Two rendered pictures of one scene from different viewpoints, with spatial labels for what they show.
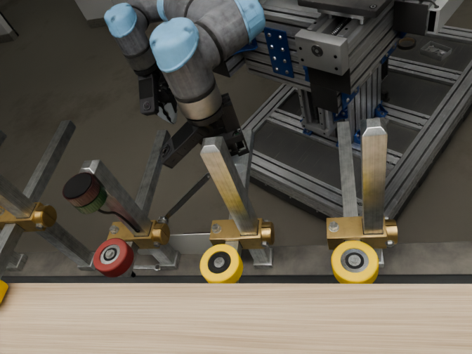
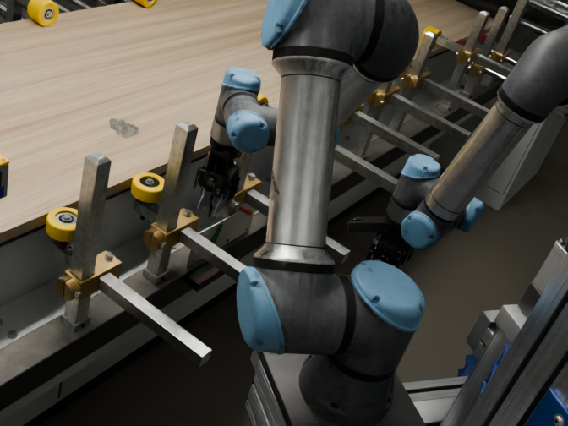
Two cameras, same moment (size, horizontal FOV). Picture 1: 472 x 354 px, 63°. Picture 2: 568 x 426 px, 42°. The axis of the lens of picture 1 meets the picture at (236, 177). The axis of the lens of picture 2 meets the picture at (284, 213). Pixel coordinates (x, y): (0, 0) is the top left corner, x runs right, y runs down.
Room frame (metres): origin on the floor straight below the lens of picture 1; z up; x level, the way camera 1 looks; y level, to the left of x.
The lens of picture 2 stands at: (0.74, -1.34, 1.88)
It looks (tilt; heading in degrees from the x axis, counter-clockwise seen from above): 33 degrees down; 91
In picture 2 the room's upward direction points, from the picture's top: 18 degrees clockwise
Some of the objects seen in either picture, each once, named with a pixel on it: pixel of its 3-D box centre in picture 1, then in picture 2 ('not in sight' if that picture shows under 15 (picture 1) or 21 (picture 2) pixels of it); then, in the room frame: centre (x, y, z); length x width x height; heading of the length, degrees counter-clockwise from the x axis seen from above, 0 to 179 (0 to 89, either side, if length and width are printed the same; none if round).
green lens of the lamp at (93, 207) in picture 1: (88, 197); not in sight; (0.52, 0.26, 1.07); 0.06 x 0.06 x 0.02
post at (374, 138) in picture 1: (372, 213); (84, 253); (0.36, -0.21, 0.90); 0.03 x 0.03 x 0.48; 66
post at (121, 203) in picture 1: (144, 230); (233, 188); (0.57, 0.24, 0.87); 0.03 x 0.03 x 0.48; 66
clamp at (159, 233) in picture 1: (139, 236); (236, 192); (0.57, 0.27, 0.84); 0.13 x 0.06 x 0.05; 66
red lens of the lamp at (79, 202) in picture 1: (81, 189); not in sight; (0.52, 0.26, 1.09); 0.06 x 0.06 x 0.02
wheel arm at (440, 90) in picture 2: not in sight; (449, 95); (1.12, 1.14, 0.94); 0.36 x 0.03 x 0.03; 156
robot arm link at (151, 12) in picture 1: (145, 8); (451, 208); (1.05, 0.04, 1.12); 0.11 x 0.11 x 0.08; 63
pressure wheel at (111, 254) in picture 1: (121, 264); not in sight; (0.51, 0.31, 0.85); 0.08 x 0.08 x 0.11
